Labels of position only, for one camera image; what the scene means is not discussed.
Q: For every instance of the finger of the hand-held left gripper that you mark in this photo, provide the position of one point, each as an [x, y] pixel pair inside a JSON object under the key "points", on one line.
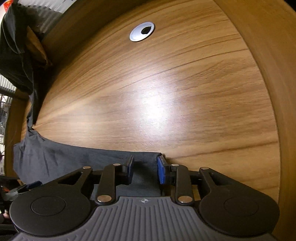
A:
{"points": [[32, 184]]}

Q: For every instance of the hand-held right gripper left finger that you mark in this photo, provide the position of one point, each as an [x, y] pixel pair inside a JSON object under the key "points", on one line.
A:
{"points": [[130, 171]]}

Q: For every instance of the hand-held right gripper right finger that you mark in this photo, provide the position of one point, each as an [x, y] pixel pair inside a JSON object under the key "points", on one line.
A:
{"points": [[161, 171]]}

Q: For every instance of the dark grey t-shirt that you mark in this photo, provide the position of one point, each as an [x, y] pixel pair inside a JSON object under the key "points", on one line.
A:
{"points": [[69, 157]]}

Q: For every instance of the brown cardboard box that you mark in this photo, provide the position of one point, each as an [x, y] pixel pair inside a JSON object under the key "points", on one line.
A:
{"points": [[37, 48]]}

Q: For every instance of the charcoal pants with pocket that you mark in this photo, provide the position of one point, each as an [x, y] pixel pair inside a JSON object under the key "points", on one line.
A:
{"points": [[13, 46]]}

